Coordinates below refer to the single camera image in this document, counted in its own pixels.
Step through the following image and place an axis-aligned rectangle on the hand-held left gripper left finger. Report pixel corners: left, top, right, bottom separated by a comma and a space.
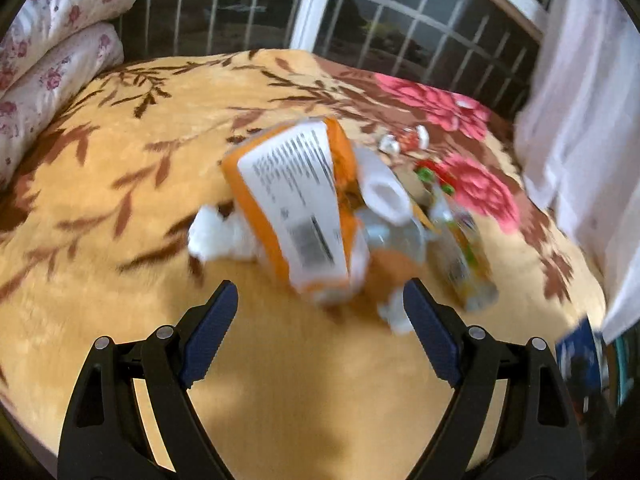
57, 280, 239, 480

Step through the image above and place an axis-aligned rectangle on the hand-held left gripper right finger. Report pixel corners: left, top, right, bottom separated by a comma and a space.
402, 277, 586, 480

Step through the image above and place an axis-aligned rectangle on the red and white snack packet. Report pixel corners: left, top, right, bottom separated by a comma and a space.
380, 126, 431, 155

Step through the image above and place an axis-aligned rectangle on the labelled juice bottle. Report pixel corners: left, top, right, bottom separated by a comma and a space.
429, 185, 501, 313

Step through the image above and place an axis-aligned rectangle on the clear plastic bottle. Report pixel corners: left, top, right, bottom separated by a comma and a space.
357, 207, 430, 336

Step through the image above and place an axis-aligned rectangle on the crumpled white tissue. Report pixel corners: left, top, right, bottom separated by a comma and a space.
187, 204, 261, 263

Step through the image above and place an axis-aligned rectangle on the floral plush blanket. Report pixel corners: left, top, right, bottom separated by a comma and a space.
0, 49, 608, 480

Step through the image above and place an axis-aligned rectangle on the blue box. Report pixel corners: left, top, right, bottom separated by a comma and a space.
555, 317, 608, 411

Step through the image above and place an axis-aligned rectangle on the orange carton with white label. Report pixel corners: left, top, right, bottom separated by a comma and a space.
220, 116, 373, 307

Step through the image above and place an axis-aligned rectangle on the red and green wrapper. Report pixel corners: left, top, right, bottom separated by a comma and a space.
414, 160, 458, 196

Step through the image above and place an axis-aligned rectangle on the white curtain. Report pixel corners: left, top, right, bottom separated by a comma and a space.
515, 0, 640, 342

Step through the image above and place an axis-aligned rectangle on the folded pink floral quilt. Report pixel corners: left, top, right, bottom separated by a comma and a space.
0, 0, 140, 96
0, 22, 125, 192

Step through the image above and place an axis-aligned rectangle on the white window frame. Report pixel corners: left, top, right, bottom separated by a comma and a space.
290, 0, 551, 53

